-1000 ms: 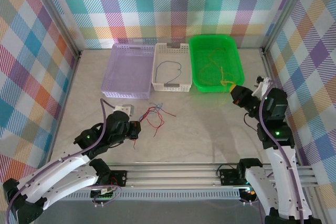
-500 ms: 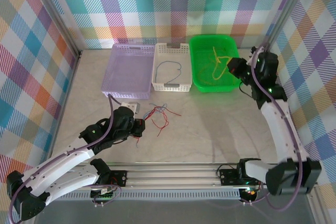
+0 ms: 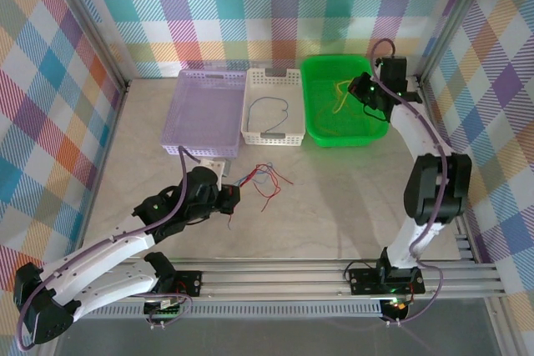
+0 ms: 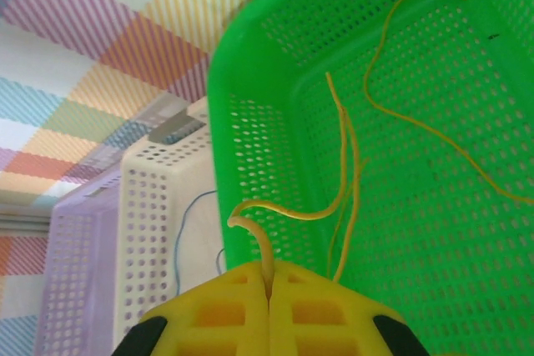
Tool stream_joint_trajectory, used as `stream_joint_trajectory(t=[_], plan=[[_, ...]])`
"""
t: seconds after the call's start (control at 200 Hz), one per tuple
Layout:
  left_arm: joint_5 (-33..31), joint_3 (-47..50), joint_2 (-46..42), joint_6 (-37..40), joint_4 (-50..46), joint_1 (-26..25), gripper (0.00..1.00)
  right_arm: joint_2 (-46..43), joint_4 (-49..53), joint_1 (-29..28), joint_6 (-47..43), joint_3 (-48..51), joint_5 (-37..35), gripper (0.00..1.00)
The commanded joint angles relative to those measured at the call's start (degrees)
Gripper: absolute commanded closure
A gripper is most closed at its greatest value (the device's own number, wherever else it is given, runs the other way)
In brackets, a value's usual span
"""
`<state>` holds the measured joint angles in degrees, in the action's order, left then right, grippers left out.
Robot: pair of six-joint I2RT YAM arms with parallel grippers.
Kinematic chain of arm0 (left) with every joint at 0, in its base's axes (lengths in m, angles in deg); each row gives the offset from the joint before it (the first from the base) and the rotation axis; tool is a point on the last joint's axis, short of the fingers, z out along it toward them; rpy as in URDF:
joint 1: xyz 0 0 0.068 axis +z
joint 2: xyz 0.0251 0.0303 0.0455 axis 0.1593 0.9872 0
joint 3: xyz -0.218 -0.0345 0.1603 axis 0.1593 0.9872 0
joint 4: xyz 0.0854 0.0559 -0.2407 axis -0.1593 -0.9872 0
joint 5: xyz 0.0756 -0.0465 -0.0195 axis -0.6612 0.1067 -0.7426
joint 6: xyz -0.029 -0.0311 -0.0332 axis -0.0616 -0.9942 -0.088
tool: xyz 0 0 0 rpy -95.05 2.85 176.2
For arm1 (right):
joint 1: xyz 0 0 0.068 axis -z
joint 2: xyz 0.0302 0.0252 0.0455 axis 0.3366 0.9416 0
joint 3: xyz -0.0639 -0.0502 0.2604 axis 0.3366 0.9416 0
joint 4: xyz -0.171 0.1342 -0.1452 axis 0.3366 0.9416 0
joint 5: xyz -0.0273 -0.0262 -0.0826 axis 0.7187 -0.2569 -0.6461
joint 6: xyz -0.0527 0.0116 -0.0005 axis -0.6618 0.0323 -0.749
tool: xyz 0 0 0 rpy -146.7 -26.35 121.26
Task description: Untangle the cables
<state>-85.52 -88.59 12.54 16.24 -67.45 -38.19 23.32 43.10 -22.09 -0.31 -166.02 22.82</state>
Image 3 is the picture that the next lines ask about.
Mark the purple perforated plastic basket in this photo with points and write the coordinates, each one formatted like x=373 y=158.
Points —
x=200 y=122

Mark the aluminium frame post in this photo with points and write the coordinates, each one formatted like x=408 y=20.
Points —
x=454 y=18
x=92 y=26

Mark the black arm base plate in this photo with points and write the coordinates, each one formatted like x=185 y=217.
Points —
x=189 y=283
x=363 y=283

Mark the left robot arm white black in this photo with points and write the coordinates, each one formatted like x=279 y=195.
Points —
x=104 y=247

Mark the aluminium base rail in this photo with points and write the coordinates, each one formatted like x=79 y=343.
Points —
x=271 y=279

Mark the green plastic mesh basket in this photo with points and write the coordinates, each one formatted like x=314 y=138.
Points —
x=321 y=72

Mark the small circuit board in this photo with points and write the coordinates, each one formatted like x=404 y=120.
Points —
x=167 y=310
x=396 y=306

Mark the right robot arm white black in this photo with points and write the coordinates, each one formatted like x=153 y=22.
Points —
x=411 y=139

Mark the white perforated plastic basket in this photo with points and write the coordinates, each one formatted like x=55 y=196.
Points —
x=267 y=118

